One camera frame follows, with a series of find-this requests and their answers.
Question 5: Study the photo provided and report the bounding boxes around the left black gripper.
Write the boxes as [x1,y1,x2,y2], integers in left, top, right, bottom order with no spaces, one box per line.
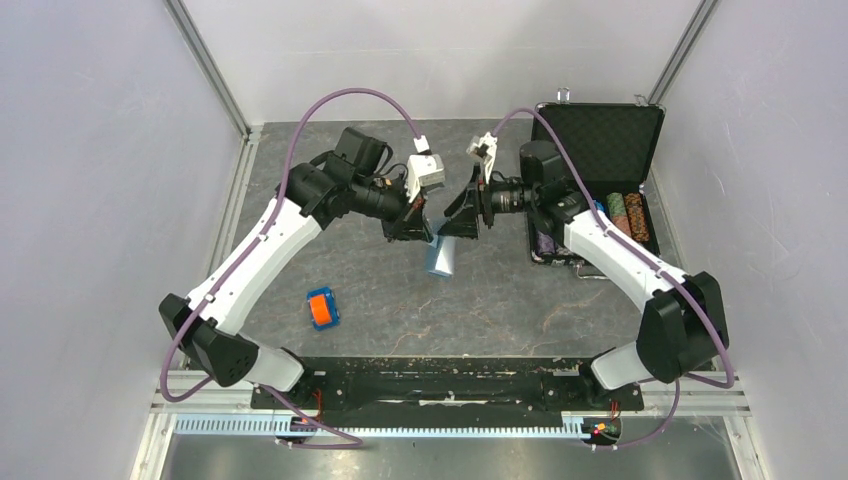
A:
[352,173,434,244]

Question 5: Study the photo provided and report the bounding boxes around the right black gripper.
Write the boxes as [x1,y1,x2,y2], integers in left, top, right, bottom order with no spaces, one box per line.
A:
[438,163,538,240]

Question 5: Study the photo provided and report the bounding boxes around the blue card holder wallet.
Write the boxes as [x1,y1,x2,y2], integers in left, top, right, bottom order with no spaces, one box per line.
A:
[426,217,457,278]

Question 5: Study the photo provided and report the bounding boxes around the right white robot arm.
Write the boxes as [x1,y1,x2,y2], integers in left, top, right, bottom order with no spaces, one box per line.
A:
[428,133,734,408]

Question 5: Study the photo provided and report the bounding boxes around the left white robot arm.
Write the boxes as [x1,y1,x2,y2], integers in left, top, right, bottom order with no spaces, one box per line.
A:
[158,127,445,408]

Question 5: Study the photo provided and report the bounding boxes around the black poker chip case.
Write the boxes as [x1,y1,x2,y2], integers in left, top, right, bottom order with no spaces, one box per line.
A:
[535,101,666,256]

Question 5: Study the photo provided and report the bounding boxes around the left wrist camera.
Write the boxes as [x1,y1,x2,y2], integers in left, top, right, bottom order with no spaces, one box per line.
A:
[405,135,446,203]

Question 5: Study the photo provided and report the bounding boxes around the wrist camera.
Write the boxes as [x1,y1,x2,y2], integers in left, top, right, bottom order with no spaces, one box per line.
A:
[405,135,446,203]
[467,132,498,184]

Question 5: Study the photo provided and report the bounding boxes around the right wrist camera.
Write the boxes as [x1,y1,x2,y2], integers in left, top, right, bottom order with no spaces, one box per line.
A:
[467,132,498,184]

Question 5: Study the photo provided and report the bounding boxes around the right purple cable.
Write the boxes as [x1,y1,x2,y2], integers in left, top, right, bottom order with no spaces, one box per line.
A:
[493,107,737,453]

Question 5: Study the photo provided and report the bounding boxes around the purple cable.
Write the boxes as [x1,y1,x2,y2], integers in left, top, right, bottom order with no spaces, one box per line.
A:
[158,87,425,450]
[493,107,737,453]

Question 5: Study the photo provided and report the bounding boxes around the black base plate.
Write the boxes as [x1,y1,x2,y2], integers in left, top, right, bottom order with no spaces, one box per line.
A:
[288,357,644,428]

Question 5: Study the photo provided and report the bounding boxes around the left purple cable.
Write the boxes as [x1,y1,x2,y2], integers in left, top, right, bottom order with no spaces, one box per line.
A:
[158,87,425,450]

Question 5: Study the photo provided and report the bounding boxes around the white slotted cable duct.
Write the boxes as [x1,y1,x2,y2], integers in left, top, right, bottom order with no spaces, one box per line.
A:
[173,414,622,440]

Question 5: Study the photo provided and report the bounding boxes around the left aluminium frame post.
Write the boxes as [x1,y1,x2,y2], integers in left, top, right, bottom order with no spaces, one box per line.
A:
[164,0,252,138]

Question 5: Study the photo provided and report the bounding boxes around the aluminium frame post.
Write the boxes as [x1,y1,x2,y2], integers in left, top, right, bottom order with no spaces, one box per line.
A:
[647,0,720,104]
[164,0,252,138]

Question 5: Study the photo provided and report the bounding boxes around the right aluminium frame post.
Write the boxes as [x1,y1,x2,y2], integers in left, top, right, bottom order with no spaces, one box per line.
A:
[647,0,720,104]

